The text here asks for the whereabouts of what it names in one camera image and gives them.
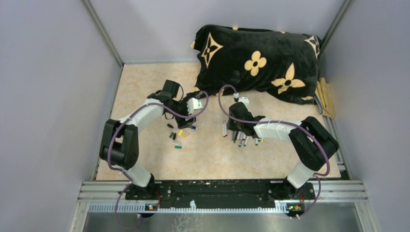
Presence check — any yellow cloth bundle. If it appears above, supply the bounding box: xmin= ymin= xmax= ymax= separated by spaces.
xmin=314 ymin=77 xmax=336 ymax=119

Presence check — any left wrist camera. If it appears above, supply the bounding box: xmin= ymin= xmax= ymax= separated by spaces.
xmin=187 ymin=98 xmax=205 ymax=115

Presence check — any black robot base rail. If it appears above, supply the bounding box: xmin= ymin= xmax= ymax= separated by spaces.
xmin=125 ymin=179 xmax=316 ymax=209

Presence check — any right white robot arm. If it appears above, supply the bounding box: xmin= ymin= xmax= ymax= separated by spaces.
xmin=227 ymin=102 xmax=339 ymax=199

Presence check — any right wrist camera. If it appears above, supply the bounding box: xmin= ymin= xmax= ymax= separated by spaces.
xmin=233 ymin=93 xmax=249 ymax=107

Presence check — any purple cable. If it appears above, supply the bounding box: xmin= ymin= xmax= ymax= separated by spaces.
xmin=218 ymin=85 xmax=331 ymax=219
xmin=107 ymin=91 xmax=209 ymax=230

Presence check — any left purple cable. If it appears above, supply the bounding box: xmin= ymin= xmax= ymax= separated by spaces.
xmin=107 ymin=91 xmax=209 ymax=230

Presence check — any clear pen cap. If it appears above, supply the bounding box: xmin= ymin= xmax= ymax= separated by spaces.
xmin=172 ymin=140 xmax=182 ymax=145

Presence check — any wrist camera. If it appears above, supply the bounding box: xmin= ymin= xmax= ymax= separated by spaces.
xmin=233 ymin=93 xmax=249 ymax=107
xmin=187 ymin=98 xmax=205 ymax=115

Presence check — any barcode white blue pen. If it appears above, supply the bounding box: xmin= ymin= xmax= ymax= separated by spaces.
xmin=238 ymin=134 xmax=243 ymax=147

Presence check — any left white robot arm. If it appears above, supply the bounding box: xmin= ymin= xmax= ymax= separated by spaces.
xmin=99 ymin=80 xmax=209 ymax=200

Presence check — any black floral plush blanket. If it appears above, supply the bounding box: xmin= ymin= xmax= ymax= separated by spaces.
xmin=191 ymin=24 xmax=322 ymax=104

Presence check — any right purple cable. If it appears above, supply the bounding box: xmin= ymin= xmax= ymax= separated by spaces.
xmin=218 ymin=85 xmax=331 ymax=219

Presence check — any green ink clear pen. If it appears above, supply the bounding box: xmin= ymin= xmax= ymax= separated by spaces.
xmin=233 ymin=131 xmax=239 ymax=143

